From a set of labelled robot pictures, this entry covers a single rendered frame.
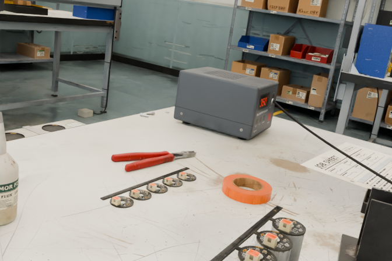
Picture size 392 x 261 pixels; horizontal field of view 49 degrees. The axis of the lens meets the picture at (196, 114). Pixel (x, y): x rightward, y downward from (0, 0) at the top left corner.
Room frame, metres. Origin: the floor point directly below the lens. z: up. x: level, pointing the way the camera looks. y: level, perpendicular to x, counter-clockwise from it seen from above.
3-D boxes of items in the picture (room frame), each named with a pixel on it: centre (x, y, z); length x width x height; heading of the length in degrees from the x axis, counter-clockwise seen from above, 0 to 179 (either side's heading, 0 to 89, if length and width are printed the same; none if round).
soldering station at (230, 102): (0.77, -0.05, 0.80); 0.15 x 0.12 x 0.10; 64
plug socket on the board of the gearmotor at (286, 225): (0.29, -0.08, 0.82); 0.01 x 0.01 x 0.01; 59
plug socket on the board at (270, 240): (0.26, -0.06, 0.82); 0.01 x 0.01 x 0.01; 59
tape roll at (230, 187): (0.48, -0.07, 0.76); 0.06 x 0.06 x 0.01
